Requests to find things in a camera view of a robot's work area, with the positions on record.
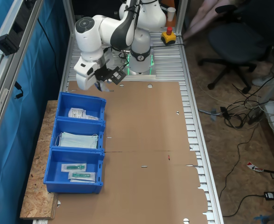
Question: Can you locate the white printed gauze packet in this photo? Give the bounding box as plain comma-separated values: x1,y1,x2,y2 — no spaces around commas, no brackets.
94,80,111,92
68,107,89,119

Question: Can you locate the blue bin with gauze packets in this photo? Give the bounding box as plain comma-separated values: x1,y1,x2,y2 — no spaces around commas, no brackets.
56,91,107,123

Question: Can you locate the blue bin with masks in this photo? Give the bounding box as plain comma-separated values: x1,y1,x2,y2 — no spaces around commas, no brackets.
49,117,106,152

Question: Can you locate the stack of pale face masks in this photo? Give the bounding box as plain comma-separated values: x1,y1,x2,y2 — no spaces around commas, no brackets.
55,132,99,149

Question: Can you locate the aluminium beam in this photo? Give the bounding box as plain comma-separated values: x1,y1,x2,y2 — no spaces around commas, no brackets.
0,0,44,161

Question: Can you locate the brown cardboard sheet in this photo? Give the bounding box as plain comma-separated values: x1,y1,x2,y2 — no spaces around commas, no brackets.
48,80,209,224

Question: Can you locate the yellow emergency stop button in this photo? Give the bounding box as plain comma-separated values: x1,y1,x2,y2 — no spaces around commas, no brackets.
161,27,176,46

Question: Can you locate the clear packet with green syringe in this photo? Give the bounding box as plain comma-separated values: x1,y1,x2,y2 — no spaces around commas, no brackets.
61,163,87,173
68,172,97,183

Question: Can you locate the blue bin with syringe packets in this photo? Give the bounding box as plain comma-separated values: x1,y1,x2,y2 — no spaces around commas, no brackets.
43,147,105,194

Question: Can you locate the white paper cup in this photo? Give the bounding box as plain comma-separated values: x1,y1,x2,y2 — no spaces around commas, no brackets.
167,7,176,22

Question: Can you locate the person's leg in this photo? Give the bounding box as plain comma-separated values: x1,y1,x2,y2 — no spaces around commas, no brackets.
192,0,233,33
183,0,213,40

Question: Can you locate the OSB wood board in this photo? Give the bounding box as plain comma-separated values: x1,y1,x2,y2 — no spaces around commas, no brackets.
19,100,59,220

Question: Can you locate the black office chair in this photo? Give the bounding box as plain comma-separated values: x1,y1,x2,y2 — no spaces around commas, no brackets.
197,4,274,94

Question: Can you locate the black power strip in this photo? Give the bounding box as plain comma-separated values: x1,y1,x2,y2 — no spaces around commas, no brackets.
247,109,266,125

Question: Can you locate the person's white shoe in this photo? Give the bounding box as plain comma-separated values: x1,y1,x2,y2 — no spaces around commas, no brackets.
252,74,274,87

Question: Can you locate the red and white label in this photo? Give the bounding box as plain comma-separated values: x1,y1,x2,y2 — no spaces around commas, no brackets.
246,161,265,173

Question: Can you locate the blue tape piece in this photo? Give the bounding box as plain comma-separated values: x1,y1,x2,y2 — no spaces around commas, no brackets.
253,214,271,223

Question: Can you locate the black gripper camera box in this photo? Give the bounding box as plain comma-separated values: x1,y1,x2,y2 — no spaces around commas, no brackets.
94,66,127,85

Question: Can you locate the black cable plug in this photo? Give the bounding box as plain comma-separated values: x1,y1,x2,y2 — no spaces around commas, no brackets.
13,81,24,100

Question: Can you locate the black camera on beam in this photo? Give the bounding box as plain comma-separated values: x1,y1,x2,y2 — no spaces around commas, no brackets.
0,20,20,56

